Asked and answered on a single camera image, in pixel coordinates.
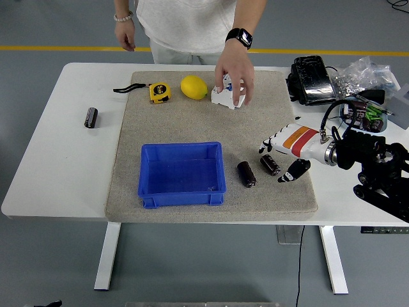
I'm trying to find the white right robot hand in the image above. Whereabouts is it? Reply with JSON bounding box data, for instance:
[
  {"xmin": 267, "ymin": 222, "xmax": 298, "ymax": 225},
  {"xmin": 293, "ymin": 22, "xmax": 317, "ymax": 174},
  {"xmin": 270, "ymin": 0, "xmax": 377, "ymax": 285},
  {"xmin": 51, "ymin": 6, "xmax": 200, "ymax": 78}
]
[{"xmin": 258, "ymin": 123, "xmax": 333, "ymax": 184}]

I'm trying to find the person's left hand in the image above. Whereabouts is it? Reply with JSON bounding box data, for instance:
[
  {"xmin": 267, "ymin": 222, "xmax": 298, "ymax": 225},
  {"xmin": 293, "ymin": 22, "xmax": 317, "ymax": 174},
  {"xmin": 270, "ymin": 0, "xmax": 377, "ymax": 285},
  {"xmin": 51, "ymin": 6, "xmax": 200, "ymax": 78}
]
[{"xmin": 214, "ymin": 42, "xmax": 256, "ymax": 107}]

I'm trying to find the person's right hand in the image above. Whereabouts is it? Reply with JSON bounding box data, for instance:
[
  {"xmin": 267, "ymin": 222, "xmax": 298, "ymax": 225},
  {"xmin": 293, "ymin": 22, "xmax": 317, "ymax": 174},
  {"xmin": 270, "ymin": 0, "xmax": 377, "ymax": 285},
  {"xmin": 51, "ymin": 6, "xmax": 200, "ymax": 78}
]
[{"xmin": 114, "ymin": 17, "xmax": 136, "ymax": 52}]

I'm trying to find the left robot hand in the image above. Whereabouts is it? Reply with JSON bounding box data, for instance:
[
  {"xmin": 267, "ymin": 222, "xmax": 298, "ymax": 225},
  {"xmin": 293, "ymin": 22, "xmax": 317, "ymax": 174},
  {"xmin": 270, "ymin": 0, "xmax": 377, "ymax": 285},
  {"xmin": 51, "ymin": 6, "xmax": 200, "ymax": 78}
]
[{"xmin": 22, "ymin": 299, "xmax": 63, "ymax": 307}]

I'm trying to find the white circuit breaker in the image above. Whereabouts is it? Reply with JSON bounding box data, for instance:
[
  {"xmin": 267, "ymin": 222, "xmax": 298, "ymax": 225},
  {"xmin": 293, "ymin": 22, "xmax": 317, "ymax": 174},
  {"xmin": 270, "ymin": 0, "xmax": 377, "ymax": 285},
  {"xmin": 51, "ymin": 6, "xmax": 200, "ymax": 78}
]
[{"xmin": 210, "ymin": 74, "xmax": 247, "ymax": 111}]

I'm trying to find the dark brown cylindrical battery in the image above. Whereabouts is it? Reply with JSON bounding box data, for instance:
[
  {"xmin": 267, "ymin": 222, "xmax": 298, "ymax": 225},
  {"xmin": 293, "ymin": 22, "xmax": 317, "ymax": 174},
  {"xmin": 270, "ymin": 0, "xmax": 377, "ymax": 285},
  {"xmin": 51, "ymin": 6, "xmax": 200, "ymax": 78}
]
[
  {"xmin": 236, "ymin": 161, "xmax": 258, "ymax": 189},
  {"xmin": 259, "ymin": 153, "xmax": 282, "ymax": 177},
  {"xmin": 84, "ymin": 107, "xmax": 98, "ymax": 129}
]

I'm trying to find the blue plastic box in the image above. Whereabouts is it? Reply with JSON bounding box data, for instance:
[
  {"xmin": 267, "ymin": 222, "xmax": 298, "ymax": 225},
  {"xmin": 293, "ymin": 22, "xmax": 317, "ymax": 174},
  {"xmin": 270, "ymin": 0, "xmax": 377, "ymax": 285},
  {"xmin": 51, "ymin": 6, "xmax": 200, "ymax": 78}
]
[{"xmin": 137, "ymin": 141, "xmax": 227, "ymax": 209}]

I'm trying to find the black wristwatch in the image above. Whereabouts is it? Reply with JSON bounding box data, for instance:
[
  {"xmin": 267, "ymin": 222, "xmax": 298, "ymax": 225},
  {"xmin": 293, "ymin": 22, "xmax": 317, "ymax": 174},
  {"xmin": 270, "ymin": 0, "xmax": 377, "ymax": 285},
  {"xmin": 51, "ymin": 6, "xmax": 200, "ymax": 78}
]
[{"xmin": 225, "ymin": 28, "xmax": 254, "ymax": 51}]

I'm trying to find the yellow lemon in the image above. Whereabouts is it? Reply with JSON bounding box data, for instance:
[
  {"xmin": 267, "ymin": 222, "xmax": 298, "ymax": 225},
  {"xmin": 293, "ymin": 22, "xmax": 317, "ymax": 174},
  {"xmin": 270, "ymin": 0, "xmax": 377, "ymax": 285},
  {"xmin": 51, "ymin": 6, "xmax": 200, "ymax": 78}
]
[{"xmin": 180, "ymin": 75, "xmax": 209, "ymax": 101}]

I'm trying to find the person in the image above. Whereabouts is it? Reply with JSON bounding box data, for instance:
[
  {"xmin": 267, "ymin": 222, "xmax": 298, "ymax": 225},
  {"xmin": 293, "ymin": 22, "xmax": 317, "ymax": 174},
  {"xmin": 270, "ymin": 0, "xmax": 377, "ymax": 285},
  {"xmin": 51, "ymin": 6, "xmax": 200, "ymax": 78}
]
[{"xmin": 135, "ymin": 0, "xmax": 240, "ymax": 65}]

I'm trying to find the white-labelled electronic part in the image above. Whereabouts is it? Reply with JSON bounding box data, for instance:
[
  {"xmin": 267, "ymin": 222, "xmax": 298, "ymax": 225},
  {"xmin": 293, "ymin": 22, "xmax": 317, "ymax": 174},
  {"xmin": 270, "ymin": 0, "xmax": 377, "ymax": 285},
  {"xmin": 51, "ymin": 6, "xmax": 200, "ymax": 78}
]
[{"xmin": 346, "ymin": 102, "xmax": 367, "ymax": 127}]

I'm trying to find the black glossy case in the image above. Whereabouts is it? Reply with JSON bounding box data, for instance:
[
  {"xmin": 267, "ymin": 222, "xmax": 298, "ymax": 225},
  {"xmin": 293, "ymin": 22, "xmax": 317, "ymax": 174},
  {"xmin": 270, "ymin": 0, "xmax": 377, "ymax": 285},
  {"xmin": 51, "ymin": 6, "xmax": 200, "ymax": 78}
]
[{"xmin": 286, "ymin": 55, "xmax": 338, "ymax": 106}]

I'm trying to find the yellow tape measure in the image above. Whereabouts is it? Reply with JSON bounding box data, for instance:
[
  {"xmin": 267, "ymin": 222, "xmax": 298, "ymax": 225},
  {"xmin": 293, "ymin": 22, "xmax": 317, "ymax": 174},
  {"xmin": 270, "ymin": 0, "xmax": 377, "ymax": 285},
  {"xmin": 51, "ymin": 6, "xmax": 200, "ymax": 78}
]
[{"xmin": 113, "ymin": 82, "xmax": 172, "ymax": 105}]

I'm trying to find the grey-brown mat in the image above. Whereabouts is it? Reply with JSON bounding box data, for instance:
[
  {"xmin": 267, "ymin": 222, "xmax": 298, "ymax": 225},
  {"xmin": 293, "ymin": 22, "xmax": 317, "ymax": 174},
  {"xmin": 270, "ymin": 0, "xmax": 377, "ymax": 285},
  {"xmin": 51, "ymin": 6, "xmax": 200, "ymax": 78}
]
[{"xmin": 104, "ymin": 70, "xmax": 320, "ymax": 223}]

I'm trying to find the white table leg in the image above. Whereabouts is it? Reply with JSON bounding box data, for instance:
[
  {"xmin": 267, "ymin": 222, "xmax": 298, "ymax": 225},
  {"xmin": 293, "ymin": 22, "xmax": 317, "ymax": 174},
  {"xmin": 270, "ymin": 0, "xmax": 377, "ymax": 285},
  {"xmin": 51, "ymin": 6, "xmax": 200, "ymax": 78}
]
[
  {"xmin": 318, "ymin": 225, "xmax": 349, "ymax": 295},
  {"xmin": 93, "ymin": 222, "xmax": 122, "ymax": 291}
]

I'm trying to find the green terminal connector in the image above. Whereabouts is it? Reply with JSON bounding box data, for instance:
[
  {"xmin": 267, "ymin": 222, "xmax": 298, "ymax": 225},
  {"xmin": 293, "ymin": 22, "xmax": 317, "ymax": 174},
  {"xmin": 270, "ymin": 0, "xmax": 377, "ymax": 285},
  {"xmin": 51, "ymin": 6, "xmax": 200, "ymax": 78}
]
[{"xmin": 364, "ymin": 107, "xmax": 385, "ymax": 122}]

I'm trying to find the light blue tray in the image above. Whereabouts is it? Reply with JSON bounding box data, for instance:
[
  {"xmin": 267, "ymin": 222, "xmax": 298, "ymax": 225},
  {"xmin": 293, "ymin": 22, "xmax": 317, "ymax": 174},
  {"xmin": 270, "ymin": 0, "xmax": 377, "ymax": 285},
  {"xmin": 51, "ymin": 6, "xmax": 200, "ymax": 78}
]
[{"xmin": 339, "ymin": 97, "xmax": 390, "ymax": 138}]

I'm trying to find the black wedge-shaped object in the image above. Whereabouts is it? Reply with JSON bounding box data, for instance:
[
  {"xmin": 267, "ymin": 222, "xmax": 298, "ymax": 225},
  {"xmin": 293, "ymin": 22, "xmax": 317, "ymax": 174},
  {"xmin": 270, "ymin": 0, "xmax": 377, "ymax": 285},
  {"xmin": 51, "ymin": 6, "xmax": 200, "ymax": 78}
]
[{"xmin": 356, "ymin": 90, "xmax": 387, "ymax": 104}]

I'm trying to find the grey metal floor plate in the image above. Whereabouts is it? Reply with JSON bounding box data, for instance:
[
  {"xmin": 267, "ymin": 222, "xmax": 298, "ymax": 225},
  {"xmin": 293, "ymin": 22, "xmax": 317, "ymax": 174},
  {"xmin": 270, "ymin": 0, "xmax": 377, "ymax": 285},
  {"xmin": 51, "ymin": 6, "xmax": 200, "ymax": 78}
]
[{"xmin": 276, "ymin": 225, "xmax": 305, "ymax": 246}]

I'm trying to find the clear plastic bag of parts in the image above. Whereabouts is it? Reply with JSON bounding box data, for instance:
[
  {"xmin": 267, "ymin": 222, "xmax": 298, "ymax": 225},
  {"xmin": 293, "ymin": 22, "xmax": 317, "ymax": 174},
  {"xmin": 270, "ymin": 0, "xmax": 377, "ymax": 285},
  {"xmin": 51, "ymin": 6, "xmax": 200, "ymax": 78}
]
[{"xmin": 328, "ymin": 56, "xmax": 401, "ymax": 98}]

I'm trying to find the table height control panel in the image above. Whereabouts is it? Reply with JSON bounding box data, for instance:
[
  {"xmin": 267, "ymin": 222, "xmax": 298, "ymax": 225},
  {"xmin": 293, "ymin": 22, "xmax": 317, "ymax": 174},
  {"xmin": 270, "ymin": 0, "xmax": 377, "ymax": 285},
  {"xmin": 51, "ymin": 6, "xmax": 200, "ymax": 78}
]
[{"xmin": 360, "ymin": 226, "xmax": 409, "ymax": 235}]

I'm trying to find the white bead bracelet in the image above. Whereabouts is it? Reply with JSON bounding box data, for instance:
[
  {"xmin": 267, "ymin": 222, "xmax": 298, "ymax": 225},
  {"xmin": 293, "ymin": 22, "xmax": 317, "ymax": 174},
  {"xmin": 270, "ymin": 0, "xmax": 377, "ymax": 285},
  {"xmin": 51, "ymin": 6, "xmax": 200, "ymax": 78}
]
[{"xmin": 113, "ymin": 11, "xmax": 134, "ymax": 23}]

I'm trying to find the black looped floor cable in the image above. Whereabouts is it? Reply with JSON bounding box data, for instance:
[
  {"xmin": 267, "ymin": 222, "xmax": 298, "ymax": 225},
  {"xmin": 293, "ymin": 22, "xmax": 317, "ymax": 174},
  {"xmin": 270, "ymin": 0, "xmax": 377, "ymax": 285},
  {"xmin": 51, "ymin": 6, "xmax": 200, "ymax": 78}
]
[{"xmin": 386, "ymin": 0, "xmax": 409, "ymax": 13}]

